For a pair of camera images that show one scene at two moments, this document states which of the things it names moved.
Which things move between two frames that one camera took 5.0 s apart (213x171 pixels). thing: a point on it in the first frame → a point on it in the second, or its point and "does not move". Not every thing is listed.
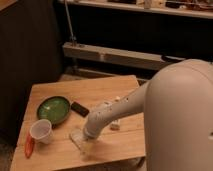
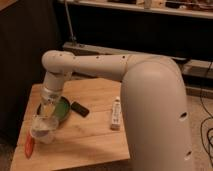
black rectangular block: [79, 109] does not move
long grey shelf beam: [103, 54] does not move
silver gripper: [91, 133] → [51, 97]
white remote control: [115, 125] does not move
